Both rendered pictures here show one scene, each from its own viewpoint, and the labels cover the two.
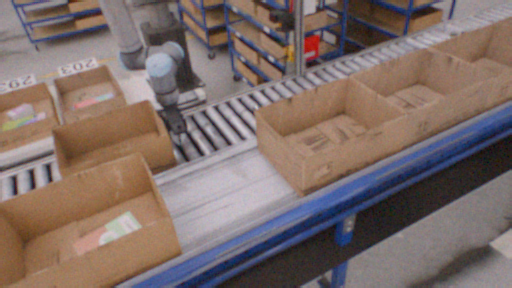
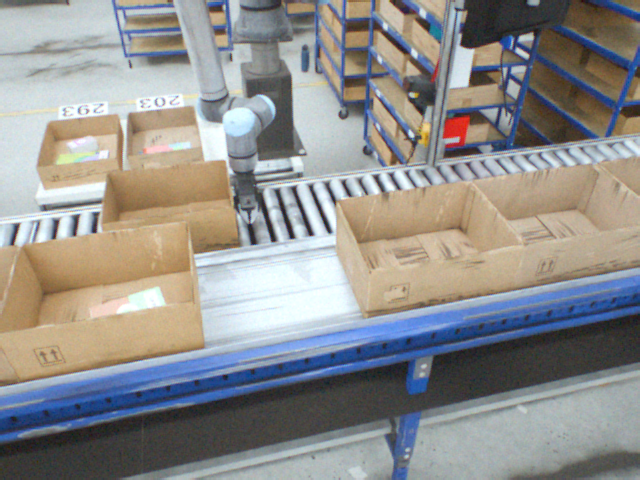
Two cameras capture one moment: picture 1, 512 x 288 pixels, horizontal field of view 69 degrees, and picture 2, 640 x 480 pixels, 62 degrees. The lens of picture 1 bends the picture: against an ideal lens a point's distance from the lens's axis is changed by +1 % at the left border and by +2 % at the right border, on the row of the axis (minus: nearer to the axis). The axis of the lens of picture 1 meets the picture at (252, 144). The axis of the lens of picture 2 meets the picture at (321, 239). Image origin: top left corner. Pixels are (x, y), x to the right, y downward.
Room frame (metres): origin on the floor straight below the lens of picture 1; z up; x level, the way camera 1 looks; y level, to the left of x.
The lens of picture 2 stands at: (-0.12, -0.19, 1.86)
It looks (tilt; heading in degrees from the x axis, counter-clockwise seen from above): 39 degrees down; 11
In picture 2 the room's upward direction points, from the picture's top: straight up
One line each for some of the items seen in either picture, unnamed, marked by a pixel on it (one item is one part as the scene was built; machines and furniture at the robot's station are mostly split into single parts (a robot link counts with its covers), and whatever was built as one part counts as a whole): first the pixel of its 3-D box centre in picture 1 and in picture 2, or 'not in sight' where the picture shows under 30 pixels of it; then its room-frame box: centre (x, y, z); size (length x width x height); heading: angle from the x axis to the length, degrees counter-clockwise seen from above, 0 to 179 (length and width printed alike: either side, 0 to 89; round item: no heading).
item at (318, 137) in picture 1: (327, 132); (421, 246); (0.98, -0.25, 0.96); 0.39 x 0.29 x 0.17; 114
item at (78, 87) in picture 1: (90, 94); (165, 139); (1.68, 0.80, 0.80); 0.38 x 0.28 x 0.10; 26
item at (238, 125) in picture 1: (244, 131); (335, 223); (1.35, 0.03, 0.72); 0.52 x 0.05 x 0.05; 24
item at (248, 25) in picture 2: not in sight; (261, 15); (1.82, 0.39, 1.27); 0.19 x 0.19 x 0.10
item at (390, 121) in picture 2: (260, 45); (406, 112); (2.98, -0.15, 0.39); 0.40 x 0.30 x 0.10; 25
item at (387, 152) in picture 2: (261, 67); (402, 141); (2.98, -0.15, 0.19); 0.40 x 0.30 x 0.10; 23
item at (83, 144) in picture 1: (115, 147); (172, 210); (1.18, 0.54, 0.83); 0.39 x 0.29 x 0.17; 114
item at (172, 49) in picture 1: (166, 58); (253, 115); (1.34, 0.30, 1.12); 0.12 x 0.12 x 0.09; 81
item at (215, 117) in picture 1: (231, 136); (317, 226); (1.32, 0.09, 0.72); 0.52 x 0.05 x 0.05; 24
